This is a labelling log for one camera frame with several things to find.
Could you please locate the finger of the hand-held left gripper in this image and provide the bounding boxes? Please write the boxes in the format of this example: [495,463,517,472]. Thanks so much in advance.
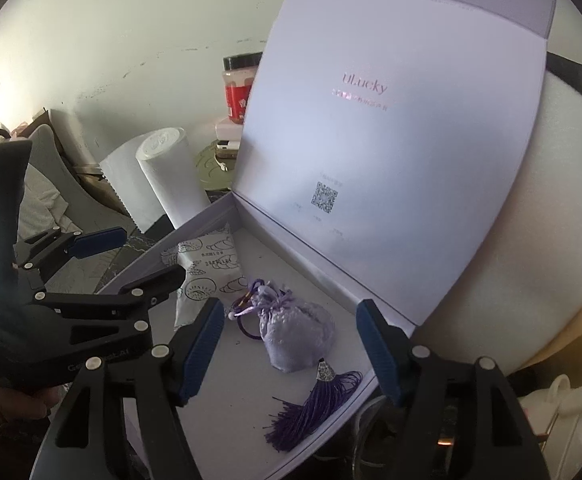
[33,265,187,381]
[13,226,128,273]

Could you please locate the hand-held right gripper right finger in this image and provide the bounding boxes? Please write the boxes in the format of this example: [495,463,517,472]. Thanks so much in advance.
[356,298,542,480]

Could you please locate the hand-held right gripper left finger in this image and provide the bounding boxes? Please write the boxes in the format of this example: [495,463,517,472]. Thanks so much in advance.
[30,297,226,480]

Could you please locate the lavender gift box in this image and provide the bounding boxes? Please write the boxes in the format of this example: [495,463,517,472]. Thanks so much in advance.
[96,0,559,480]

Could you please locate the person's left hand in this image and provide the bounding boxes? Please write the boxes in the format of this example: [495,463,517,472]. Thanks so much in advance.
[0,385,60,442]

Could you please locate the white printed snack packet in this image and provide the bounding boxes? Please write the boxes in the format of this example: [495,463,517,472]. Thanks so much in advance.
[161,222,247,331]

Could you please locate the grey chair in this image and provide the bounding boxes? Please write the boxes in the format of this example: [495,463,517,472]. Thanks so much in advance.
[18,124,136,241]

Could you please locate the clear glass cup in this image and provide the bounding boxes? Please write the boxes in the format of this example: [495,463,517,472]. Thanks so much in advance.
[351,395,457,480]

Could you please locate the purple tassel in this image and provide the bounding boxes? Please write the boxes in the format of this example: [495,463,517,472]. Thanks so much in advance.
[266,358,364,453]

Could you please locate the purple sachet pouch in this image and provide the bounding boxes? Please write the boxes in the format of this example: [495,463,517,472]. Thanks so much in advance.
[231,280,337,373]

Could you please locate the white paper towel roll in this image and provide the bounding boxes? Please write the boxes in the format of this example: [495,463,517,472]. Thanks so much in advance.
[100,127,212,233]

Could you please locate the round green tin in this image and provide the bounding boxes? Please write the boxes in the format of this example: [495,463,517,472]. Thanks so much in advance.
[194,144,239,192]

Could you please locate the brown paper bag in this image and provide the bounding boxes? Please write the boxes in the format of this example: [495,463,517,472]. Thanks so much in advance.
[511,290,582,376]

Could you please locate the white foam sheet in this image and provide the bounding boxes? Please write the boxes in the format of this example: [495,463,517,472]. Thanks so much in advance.
[413,70,582,376]

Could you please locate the red jar with black lid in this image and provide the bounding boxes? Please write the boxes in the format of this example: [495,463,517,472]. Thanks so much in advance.
[222,52,263,125]

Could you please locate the black plastic bag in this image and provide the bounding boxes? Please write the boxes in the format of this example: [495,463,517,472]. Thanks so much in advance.
[546,51,582,121]

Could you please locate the white bottle with handle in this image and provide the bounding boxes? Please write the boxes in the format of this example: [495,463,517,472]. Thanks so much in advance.
[518,374,582,480]

